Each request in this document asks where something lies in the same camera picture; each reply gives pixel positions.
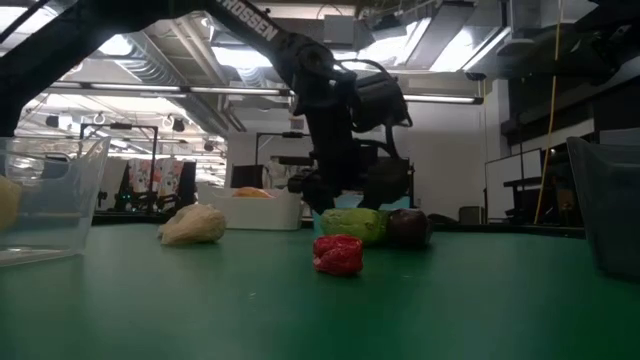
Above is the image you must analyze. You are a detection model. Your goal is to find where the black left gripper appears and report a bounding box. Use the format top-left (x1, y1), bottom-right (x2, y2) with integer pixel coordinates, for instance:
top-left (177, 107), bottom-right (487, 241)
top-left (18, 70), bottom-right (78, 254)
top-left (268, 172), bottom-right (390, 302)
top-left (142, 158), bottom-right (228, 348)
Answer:
top-left (287, 69), bottom-right (412, 216)

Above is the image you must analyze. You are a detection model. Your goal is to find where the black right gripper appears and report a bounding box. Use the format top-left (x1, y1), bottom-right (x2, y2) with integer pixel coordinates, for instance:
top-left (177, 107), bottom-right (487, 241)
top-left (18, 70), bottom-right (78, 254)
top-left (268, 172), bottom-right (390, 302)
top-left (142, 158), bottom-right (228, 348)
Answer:
top-left (564, 0), bottom-right (640, 85)

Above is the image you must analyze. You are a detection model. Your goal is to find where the green cucumber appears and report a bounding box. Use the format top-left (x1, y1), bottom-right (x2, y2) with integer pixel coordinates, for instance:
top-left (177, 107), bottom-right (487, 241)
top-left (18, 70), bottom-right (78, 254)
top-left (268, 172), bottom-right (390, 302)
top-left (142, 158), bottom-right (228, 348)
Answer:
top-left (319, 207), bottom-right (390, 247)

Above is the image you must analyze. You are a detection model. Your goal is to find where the long purple eggplant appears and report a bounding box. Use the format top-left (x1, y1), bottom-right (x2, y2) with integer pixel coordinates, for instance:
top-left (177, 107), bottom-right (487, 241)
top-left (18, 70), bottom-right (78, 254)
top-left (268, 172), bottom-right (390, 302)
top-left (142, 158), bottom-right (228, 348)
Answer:
top-left (386, 207), bottom-right (434, 247)

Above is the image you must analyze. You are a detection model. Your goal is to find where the teal plastic basket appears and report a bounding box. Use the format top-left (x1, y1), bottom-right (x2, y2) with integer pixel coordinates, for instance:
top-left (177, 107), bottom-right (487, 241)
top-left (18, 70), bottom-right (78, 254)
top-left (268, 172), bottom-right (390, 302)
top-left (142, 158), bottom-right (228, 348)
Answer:
top-left (310, 192), bottom-right (413, 235)

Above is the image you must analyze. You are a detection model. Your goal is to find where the small red pepper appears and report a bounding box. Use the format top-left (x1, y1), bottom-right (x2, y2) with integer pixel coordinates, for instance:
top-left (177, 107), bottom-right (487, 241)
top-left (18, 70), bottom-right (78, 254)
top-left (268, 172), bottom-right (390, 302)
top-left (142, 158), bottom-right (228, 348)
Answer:
top-left (312, 234), bottom-right (366, 278)

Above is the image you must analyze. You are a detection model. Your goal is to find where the white plastic basket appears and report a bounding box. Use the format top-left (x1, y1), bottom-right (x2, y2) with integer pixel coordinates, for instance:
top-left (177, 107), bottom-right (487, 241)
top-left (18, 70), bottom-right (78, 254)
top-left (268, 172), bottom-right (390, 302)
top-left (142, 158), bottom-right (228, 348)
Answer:
top-left (196, 183), bottom-right (305, 232)

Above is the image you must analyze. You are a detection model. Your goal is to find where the small black monitor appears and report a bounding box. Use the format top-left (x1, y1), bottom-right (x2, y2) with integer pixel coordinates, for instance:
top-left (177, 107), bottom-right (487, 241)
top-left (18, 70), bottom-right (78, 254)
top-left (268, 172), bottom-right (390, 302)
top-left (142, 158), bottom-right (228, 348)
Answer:
top-left (230, 164), bottom-right (265, 190)

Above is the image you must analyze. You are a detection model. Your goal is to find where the grey waste bin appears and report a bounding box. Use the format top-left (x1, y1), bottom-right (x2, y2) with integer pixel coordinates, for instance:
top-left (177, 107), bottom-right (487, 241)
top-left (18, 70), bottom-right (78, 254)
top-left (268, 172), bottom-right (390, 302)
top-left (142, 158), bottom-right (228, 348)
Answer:
top-left (458, 205), bottom-right (486, 226)

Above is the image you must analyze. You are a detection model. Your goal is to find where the white whiteboard panel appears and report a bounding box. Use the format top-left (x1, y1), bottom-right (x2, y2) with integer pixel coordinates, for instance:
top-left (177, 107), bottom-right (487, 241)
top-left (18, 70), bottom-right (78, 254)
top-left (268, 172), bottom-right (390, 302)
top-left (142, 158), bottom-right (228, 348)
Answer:
top-left (485, 148), bottom-right (545, 207)

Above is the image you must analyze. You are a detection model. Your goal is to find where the dark translucent plastic bin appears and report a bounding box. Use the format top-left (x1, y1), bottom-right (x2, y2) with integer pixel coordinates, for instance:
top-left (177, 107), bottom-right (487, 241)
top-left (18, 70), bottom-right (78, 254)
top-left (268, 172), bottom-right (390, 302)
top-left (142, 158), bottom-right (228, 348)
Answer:
top-left (566, 136), bottom-right (640, 282)

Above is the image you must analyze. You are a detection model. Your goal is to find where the long LED light bar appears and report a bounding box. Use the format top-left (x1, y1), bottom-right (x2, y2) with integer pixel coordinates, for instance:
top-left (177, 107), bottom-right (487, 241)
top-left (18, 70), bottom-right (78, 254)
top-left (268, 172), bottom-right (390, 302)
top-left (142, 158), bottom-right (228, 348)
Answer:
top-left (47, 79), bottom-right (485, 106)

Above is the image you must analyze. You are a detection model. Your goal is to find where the patterned fabric panel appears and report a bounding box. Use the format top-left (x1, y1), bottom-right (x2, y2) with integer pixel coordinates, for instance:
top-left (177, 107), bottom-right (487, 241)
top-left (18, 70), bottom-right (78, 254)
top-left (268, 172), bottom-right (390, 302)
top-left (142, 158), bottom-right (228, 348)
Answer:
top-left (127, 158), bottom-right (186, 201)

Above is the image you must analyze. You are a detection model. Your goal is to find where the green table mat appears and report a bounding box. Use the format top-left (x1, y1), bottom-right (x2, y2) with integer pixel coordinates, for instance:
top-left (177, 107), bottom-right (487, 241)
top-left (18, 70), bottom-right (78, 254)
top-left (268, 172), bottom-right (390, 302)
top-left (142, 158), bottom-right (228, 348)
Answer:
top-left (0, 222), bottom-right (640, 360)

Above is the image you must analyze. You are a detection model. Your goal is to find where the clear plastic bin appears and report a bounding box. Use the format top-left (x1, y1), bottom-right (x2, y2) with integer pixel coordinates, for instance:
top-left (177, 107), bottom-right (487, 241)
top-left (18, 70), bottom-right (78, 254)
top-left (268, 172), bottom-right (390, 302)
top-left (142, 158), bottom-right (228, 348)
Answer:
top-left (0, 134), bottom-right (112, 267)

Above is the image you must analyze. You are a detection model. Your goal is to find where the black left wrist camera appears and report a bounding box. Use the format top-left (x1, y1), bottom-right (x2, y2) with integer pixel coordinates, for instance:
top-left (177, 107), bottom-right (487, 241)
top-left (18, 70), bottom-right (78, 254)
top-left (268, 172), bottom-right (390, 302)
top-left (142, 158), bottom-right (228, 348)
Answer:
top-left (349, 69), bottom-right (414, 135)

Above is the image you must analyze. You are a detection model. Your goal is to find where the yellow cable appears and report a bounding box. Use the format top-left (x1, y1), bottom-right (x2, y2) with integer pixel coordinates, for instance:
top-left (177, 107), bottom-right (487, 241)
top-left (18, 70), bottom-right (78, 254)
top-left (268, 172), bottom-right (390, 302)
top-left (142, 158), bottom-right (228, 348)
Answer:
top-left (533, 0), bottom-right (565, 225)

